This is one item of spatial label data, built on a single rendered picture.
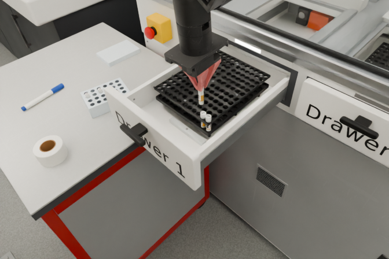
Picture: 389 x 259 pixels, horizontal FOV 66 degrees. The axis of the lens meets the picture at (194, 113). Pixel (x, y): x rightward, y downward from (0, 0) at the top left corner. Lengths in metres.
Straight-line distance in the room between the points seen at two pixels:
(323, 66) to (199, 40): 0.31
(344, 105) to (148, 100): 0.45
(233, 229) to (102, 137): 0.86
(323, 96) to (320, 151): 0.18
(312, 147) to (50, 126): 0.71
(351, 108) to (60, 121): 0.73
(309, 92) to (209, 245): 0.93
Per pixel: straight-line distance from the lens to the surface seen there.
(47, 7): 1.33
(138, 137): 0.60
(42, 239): 1.65
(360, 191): 0.87
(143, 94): 0.75
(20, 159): 0.88
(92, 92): 0.92
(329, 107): 0.72
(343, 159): 0.82
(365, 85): 0.68
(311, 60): 0.71
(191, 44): 0.50
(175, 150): 0.57
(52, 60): 1.19
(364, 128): 0.67
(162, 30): 0.97
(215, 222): 1.50
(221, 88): 0.71
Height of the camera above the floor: 1.36
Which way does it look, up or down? 45 degrees down
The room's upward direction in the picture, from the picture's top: 3 degrees counter-clockwise
